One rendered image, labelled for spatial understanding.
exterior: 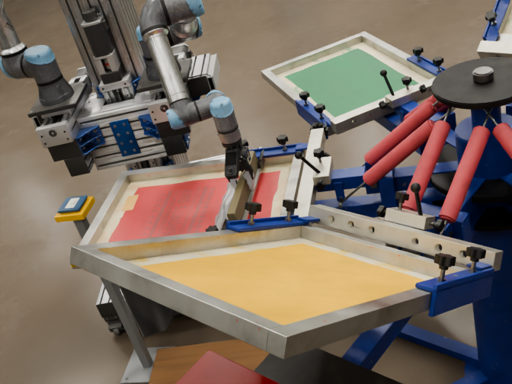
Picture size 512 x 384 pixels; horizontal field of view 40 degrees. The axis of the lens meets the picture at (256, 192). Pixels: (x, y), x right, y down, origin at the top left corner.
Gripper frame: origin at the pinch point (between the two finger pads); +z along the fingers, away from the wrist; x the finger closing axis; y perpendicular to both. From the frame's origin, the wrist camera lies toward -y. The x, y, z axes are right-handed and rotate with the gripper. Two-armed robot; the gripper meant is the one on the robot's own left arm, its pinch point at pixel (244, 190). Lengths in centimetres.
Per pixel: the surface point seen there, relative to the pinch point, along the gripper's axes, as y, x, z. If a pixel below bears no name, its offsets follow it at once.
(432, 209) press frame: -27, -65, -3
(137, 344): 10, 77, 86
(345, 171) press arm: 0.5, -37.2, -2.4
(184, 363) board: 10, 58, 100
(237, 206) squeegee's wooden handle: -15.5, -1.4, -3.9
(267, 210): -5.6, -7.9, 6.2
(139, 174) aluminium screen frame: 25, 51, 3
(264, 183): 12.7, -4.1, 6.2
